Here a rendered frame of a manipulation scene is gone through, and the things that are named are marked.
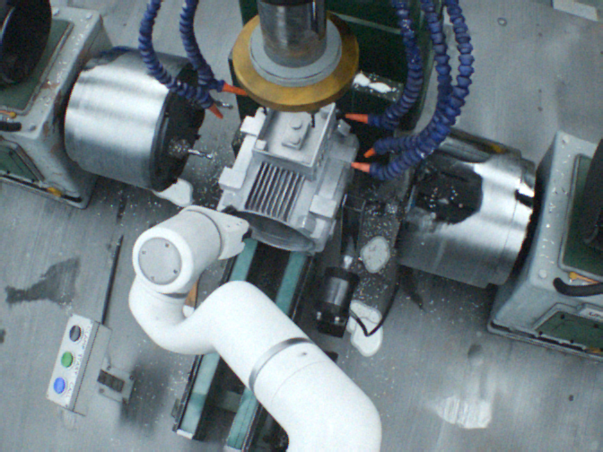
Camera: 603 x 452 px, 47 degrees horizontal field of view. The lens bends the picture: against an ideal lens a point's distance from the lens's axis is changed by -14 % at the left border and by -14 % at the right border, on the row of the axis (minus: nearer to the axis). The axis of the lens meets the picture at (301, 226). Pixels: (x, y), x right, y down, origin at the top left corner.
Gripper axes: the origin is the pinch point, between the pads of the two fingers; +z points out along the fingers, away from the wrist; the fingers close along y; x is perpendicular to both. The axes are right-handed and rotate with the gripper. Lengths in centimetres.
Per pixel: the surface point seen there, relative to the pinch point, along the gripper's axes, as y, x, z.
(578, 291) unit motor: 56, 8, -13
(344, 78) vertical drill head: 13.9, 26.7, -13.1
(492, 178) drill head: 38.9, 18.1, 1.6
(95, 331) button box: -15.7, -22.3, -11.0
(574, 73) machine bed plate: 59, 45, 59
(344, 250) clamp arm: 18.8, -0.5, 4.2
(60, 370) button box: -20.4, -31.0, -14.4
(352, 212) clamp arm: 19.6, 8.7, -11.9
